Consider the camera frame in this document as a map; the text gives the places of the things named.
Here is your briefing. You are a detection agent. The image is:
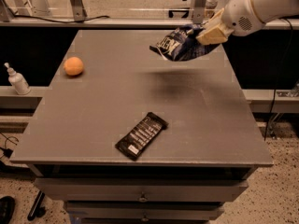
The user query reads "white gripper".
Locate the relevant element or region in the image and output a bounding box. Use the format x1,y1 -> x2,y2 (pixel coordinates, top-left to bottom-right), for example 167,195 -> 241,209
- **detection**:
196,0 -> 264,45

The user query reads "blue chip bag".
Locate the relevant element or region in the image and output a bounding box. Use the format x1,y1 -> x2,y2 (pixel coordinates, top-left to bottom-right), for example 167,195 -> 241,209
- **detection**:
149,24 -> 218,62

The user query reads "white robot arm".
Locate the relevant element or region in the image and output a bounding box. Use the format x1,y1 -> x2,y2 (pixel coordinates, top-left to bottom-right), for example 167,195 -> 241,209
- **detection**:
196,0 -> 299,45

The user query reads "black rxbar chocolate bar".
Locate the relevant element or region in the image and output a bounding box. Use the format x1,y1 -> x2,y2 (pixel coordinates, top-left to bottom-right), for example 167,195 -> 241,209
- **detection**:
115,112 -> 168,161

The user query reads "grey drawer cabinet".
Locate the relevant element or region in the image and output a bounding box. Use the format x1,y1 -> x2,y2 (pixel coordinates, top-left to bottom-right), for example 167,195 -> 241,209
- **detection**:
12,30 -> 272,224

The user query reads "orange fruit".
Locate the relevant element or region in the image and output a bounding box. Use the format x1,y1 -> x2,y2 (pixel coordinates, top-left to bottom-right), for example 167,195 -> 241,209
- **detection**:
64,57 -> 84,76

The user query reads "white pump bottle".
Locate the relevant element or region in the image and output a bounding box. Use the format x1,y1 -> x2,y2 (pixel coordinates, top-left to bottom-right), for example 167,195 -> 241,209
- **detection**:
4,63 -> 31,95

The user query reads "upper grey drawer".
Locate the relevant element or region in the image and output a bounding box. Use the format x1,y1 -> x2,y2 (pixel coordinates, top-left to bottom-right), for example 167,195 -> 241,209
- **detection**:
35,178 -> 249,203

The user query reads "grey drawer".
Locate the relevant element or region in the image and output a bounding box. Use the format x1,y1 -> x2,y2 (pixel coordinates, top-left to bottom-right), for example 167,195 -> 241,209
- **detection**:
35,178 -> 249,203
64,202 -> 224,221

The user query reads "lower grey drawer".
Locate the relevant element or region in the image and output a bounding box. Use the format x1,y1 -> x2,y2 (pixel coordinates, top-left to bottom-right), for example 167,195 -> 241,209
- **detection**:
64,202 -> 224,221

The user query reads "black caster leg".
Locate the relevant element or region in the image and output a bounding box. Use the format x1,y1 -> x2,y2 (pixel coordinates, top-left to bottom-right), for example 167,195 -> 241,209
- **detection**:
27,191 -> 46,221

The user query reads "black shoe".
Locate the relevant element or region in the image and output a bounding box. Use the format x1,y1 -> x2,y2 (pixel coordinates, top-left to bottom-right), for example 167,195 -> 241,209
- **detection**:
0,196 -> 15,224

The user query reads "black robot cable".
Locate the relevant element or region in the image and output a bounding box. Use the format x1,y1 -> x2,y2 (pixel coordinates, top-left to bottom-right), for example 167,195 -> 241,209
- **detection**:
263,17 -> 294,142

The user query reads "black cable on rail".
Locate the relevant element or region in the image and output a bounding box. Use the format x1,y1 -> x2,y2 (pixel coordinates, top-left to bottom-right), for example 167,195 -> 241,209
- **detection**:
7,7 -> 111,24

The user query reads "black floor cable plug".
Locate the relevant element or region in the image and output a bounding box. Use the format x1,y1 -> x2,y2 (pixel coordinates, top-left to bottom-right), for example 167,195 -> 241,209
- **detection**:
0,133 -> 19,158

